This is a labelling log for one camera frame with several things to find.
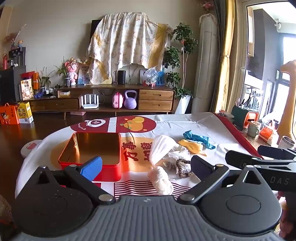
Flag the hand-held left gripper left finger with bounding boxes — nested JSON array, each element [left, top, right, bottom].
[[35, 156, 116, 205]]

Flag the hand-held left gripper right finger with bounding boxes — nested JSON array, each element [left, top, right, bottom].
[[176, 155, 266, 205]]

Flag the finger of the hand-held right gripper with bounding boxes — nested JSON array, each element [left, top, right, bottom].
[[225, 150, 296, 171], [257, 145, 296, 160]]

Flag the leopard print scrunchie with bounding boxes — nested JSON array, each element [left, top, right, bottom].
[[175, 158, 194, 179]]

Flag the yellow rubber glove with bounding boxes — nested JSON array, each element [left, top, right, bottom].
[[178, 139, 207, 156]]

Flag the red tin box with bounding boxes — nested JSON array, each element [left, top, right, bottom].
[[58, 132, 122, 182]]

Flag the white cloth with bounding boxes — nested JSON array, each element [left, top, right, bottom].
[[168, 148, 192, 163], [149, 135, 185, 167]]

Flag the blue rubber glove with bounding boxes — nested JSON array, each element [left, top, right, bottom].
[[183, 130, 216, 149]]

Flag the clear bag of brown bits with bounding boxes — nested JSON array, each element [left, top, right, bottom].
[[162, 161, 179, 173]]

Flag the white gauze bandage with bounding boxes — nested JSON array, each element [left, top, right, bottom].
[[147, 165, 174, 196]]

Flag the white cup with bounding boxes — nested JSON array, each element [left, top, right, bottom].
[[278, 136, 295, 150]]

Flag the orange packet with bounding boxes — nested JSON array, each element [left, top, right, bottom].
[[258, 126, 275, 142]]

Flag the green pen holder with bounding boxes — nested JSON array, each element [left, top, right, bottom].
[[231, 105, 249, 130]]

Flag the printed white tablecloth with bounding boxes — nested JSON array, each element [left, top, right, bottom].
[[15, 113, 265, 204]]

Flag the white router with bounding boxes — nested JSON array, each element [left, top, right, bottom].
[[81, 94, 99, 109]]

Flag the white square planter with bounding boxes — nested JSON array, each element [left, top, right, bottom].
[[174, 95, 192, 115]]

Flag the small pink case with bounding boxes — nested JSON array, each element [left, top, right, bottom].
[[112, 92, 124, 108]]

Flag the dark wooden drawer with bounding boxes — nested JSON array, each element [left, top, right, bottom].
[[30, 98, 80, 112]]

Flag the purple kettlebell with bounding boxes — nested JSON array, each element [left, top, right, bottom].
[[124, 90, 138, 109]]

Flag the light wooden drawer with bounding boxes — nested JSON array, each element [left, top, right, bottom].
[[139, 89, 174, 101], [138, 100, 174, 111]]

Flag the wooden television cabinet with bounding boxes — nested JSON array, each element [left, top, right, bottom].
[[27, 84, 176, 120]]

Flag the yellow drink carton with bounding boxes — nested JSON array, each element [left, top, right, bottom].
[[15, 101, 34, 124]]

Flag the plant in patterned pot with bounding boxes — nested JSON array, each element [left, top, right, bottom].
[[54, 58, 72, 87]]

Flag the pastel picture card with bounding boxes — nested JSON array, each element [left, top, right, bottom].
[[77, 66, 89, 85]]

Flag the pink plush doll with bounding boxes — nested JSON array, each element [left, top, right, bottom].
[[65, 59, 80, 86]]

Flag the orange cartoon gift box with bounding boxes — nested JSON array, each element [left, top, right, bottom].
[[0, 103, 20, 125]]

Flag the small green potted plant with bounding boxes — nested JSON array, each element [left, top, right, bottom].
[[36, 67, 55, 93]]

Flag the white column air conditioner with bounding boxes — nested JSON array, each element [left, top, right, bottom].
[[191, 14, 218, 114]]

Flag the white brown drink carton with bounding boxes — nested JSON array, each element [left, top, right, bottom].
[[18, 79, 33, 100]]

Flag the yellow curtain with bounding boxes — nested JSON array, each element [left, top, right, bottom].
[[211, 0, 236, 114]]

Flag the clear plastic bag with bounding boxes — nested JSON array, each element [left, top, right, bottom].
[[142, 67, 159, 87]]

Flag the orange red gift box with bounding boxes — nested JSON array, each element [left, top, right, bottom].
[[21, 72, 40, 91]]

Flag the white arched appliance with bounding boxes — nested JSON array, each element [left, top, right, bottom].
[[117, 64, 148, 85]]

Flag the black low cabinet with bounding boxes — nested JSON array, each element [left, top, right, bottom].
[[0, 65, 26, 105]]

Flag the tall potted tree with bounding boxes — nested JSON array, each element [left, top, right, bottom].
[[162, 22, 199, 100]]

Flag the floral cloth cover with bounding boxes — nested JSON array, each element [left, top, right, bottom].
[[86, 11, 174, 85]]

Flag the black television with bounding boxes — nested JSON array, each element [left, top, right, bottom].
[[91, 19, 102, 47]]

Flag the vase of pink flowers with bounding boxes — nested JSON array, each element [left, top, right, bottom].
[[3, 24, 27, 50]]

